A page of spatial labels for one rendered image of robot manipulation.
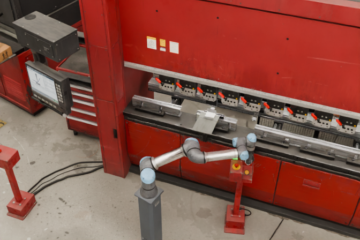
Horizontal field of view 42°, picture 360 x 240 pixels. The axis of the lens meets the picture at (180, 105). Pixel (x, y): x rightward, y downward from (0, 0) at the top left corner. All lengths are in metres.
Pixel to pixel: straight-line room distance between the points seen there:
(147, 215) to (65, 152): 1.77
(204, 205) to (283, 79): 1.68
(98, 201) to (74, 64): 1.48
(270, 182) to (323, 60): 1.40
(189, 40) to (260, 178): 1.50
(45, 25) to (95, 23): 0.40
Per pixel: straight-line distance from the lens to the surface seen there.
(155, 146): 4.72
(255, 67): 3.88
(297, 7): 3.53
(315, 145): 4.29
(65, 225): 4.85
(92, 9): 3.94
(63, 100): 3.96
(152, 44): 4.10
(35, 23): 3.95
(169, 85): 4.27
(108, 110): 4.51
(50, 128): 5.87
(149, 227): 4.21
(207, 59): 3.97
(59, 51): 3.74
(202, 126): 4.21
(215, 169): 4.63
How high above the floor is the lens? 3.82
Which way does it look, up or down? 40 degrees down
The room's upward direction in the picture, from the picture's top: straight up
